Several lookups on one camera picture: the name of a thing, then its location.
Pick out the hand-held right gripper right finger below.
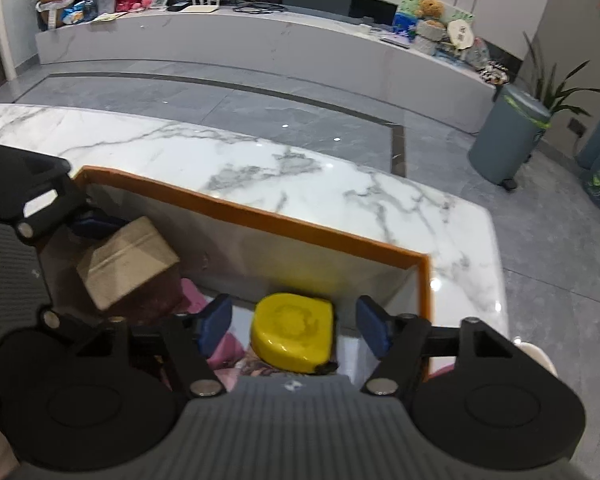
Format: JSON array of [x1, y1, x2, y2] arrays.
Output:
[[356, 295, 515, 397]]

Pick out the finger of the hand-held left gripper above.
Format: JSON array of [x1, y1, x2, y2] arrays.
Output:
[[0, 142, 128, 248], [39, 306, 107, 335]]

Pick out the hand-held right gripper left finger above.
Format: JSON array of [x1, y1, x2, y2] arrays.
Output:
[[77, 293, 234, 400]]

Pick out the pink wallet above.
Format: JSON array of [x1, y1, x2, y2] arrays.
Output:
[[205, 332, 254, 391]]

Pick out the brown cardboard box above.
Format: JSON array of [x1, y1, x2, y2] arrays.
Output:
[[76, 216, 182, 311]]

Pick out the yellow toy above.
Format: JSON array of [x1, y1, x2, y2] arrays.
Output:
[[250, 292, 337, 375]]

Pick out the orange box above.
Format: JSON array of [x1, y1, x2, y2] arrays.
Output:
[[72, 165, 434, 391]]

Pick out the white round seat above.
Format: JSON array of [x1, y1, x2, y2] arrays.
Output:
[[515, 342, 559, 377]]

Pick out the blue snack packets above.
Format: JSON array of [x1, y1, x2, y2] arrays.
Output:
[[60, 0, 99, 26]]

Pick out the grey trash bin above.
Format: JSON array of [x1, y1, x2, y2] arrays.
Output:
[[468, 82, 552, 192]]

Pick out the white marble television console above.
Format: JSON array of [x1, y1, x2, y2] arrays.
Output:
[[34, 5, 499, 134]]

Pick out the grey flower pot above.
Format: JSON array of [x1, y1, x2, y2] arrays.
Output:
[[414, 19, 449, 56]]

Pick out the long-leaf potted plant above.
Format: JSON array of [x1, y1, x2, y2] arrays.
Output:
[[522, 32, 600, 117]]

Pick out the green picture card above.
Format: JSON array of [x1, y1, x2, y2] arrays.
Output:
[[392, 0, 476, 42]]

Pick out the small brown teddy bear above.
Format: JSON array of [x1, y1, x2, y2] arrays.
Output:
[[414, 0, 444, 21]]

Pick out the black cables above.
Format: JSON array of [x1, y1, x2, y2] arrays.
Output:
[[232, 2, 286, 14]]

